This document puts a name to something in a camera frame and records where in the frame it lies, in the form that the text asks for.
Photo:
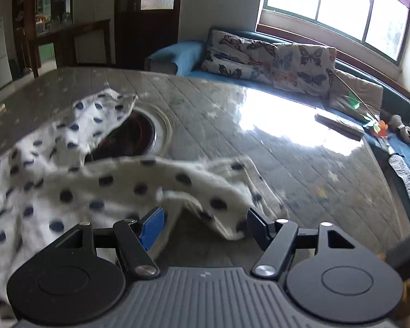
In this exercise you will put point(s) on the dark wooden shelf cabinet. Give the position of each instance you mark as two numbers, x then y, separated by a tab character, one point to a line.
29	6

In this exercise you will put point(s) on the window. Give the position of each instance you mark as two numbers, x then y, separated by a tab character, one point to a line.
334	0

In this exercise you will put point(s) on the round black induction hob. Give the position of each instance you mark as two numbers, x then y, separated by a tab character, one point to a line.
136	136

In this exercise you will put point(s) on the green toy on stick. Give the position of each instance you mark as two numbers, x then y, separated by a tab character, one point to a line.
353	102

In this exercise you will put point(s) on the grey plush toy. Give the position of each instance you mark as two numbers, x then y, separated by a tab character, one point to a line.
400	128

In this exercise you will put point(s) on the dark bar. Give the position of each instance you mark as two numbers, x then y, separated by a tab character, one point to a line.
406	247

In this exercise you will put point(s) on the white polka dot cloth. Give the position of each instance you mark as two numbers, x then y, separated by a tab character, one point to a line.
71	184

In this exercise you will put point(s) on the dark wooden console table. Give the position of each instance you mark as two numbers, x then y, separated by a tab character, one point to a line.
88	27

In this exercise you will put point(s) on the dark wooden door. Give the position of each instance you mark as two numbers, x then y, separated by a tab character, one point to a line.
147	34

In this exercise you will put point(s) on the beige cushion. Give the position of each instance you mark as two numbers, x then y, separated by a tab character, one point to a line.
358	92

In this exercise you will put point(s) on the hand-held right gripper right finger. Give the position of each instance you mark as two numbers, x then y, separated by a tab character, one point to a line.
257	226

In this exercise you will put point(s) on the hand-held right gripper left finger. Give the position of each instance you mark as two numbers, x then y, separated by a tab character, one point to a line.
153	226

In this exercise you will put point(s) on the remote control on table edge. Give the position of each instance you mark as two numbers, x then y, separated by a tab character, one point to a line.
338	124

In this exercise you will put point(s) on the orange toy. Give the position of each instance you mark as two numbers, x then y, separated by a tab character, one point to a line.
382	129

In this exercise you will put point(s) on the butterfly print cushion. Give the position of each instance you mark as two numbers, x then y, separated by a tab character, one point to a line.
239	58
304	68

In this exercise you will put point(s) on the blue sofa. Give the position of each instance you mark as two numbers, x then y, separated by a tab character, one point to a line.
177	54

